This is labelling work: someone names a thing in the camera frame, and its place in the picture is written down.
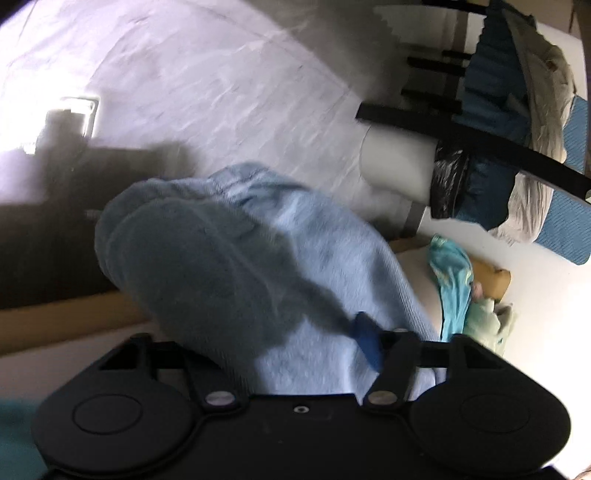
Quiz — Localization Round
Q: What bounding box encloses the plain teal cloth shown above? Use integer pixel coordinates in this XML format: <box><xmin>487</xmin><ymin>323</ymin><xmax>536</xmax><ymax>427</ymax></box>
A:
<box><xmin>0</xmin><ymin>398</ymin><xmax>46</xmax><ymax>480</ymax></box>

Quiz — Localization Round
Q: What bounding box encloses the light blue garment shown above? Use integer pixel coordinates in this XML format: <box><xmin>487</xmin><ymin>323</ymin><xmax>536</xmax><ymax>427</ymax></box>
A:
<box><xmin>95</xmin><ymin>161</ymin><xmax>439</xmax><ymax>398</ymax></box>

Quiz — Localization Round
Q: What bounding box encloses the black furniture frame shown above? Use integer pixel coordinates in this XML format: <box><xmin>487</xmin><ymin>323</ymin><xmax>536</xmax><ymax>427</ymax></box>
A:
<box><xmin>355</xmin><ymin>0</ymin><xmax>591</xmax><ymax>205</ymax></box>

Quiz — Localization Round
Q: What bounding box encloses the dark blue cloth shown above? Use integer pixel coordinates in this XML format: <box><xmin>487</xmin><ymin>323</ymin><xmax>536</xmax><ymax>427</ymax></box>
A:
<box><xmin>455</xmin><ymin>2</ymin><xmax>536</xmax><ymax>232</ymax></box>

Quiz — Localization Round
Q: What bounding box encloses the white cylindrical bin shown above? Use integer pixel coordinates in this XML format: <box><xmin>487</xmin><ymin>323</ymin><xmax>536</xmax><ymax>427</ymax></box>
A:
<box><xmin>359</xmin><ymin>126</ymin><xmax>439</xmax><ymax>205</ymax></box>

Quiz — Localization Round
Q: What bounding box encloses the beige garment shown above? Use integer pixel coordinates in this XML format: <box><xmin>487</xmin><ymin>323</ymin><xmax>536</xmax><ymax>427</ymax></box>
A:
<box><xmin>489</xmin><ymin>7</ymin><xmax>579</xmax><ymax>247</ymax></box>

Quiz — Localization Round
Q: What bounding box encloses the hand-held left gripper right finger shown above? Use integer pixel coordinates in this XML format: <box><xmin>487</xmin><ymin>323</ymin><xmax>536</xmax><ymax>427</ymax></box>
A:
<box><xmin>352</xmin><ymin>311</ymin><xmax>505</xmax><ymax>409</ymax></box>

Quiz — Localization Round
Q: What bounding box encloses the blue textured mat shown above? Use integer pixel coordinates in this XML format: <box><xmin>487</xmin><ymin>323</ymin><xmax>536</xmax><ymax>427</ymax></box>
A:
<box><xmin>534</xmin><ymin>96</ymin><xmax>591</xmax><ymax>266</ymax></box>

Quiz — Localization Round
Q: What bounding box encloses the black plastic bag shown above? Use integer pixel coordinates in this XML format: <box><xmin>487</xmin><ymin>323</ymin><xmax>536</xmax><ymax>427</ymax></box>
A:
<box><xmin>428</xmin><ymin>137</ymin><xmax>472</xmax><ymax>220</ymax></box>

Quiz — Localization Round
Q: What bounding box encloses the teal printed blanket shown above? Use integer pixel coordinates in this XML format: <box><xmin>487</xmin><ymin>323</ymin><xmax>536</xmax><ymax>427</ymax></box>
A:
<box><xmin>427</xmin><ymin>233</ymin><xmax>475</xmax><ymax>343</ymax></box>

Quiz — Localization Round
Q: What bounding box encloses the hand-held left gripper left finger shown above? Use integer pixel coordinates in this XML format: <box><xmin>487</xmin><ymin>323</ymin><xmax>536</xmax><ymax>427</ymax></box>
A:
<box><xmin>99</xmin><ymin>333</ymin><xmax>241</xmax><ymax>410</ymax></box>

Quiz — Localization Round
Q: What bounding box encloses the light green cloth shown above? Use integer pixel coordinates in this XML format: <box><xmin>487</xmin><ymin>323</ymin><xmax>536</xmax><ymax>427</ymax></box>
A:
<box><xmin>463</xmin><ymin>295</ymin><xmax>516</xmax><ymax>357</ymax></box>

